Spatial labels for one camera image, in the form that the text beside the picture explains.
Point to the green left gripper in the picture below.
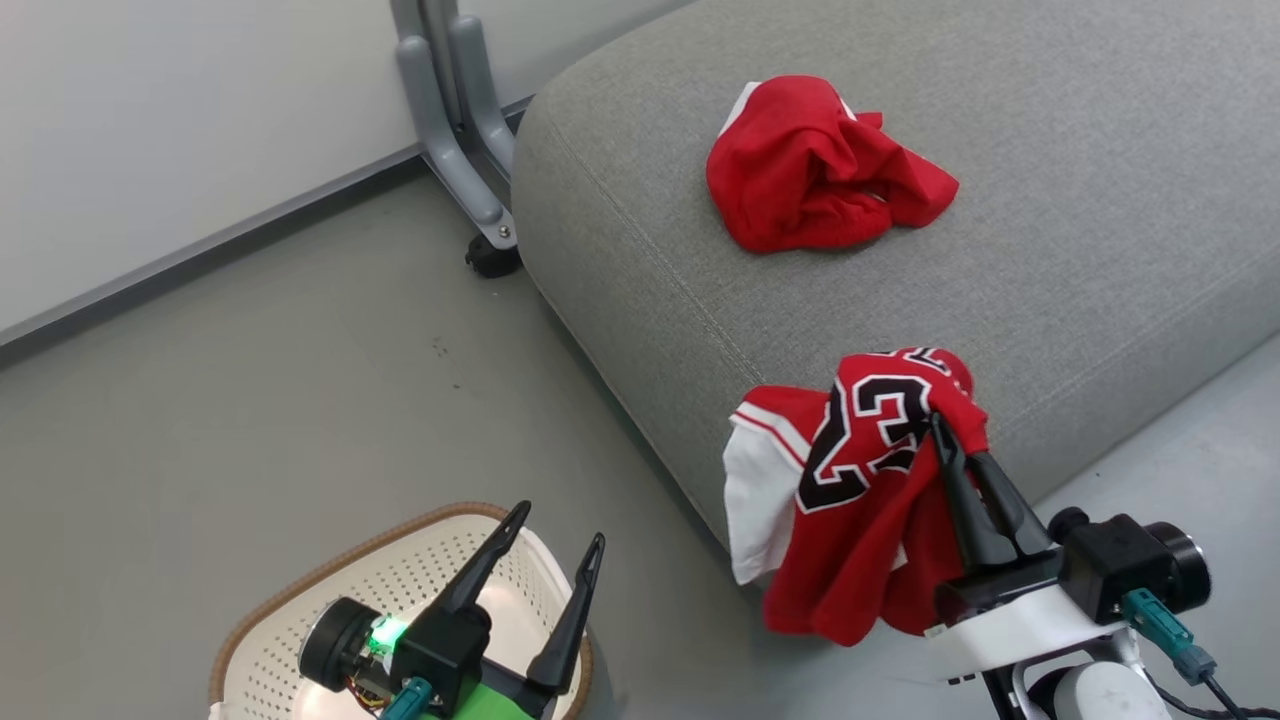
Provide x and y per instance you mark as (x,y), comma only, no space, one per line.
(500,700)

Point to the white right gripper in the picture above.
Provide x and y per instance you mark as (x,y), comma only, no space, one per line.
(1010,620)

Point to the red number 23 jersey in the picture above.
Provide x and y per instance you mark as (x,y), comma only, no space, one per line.
(860,520)

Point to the plain red shorts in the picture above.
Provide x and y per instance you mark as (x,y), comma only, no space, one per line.
(810,170)

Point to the grey fabric sofa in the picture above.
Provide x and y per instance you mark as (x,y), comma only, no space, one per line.
(1050,300)

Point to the white perforated laundry basket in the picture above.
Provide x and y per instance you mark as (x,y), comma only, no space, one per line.
(270,630)

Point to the black round caster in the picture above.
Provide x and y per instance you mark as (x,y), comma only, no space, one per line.
(493,258)

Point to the long grey partition foot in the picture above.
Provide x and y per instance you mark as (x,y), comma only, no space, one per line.
(450,150)

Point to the short grey partition foot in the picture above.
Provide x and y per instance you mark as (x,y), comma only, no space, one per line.
(485,100)

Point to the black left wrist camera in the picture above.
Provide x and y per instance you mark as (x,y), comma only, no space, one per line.
(440,645)

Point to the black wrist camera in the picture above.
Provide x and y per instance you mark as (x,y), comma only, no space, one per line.
(1120,560)
(440,645)

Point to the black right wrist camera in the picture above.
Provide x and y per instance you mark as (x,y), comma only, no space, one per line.
(1120,560)

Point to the teal left camera connector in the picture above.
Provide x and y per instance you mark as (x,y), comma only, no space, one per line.
(408,700)

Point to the teal camera connector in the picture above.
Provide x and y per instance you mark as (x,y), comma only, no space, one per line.
(408,700)
(1165,630)

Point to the teal right camera connector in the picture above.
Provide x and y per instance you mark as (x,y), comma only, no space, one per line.
(1165,630)

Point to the grey partition base rail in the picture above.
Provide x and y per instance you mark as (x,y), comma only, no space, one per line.
(200,250)

